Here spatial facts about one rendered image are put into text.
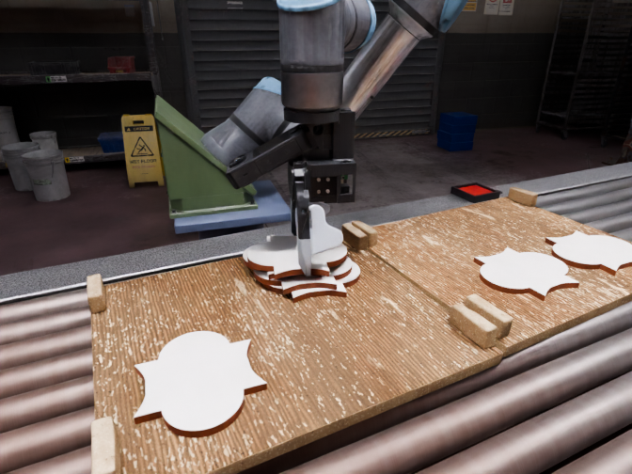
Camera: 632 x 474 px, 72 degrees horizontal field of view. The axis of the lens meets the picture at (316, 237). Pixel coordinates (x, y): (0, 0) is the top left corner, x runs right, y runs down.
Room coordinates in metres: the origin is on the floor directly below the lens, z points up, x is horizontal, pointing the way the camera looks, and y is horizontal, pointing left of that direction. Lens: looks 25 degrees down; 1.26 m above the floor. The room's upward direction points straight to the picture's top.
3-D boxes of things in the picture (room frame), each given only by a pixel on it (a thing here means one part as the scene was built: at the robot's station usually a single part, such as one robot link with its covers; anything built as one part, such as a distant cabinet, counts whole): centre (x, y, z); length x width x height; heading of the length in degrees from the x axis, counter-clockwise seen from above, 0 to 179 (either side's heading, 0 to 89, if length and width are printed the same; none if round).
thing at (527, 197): (0.85, -0.43, 0.95); 0.06 x 0.02 x 0.03; 28
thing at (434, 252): (0.64, -0.32, 0.93); 0.41 x 0.35 x 0.02; 118
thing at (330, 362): (0.45, 0.05, 0.93); 0.41 x 0.35 x 0.02; 116
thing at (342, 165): (0.56, 0.00, 1.11); 0.09 x 0.08 x 0.12; 98
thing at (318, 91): (0.56, 0.01, 1.19); 0.08 x 0.08 x 0.05
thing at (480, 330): (0.41, -0.18, 0.95); 0.06 x 0.02 x 0.03; 26
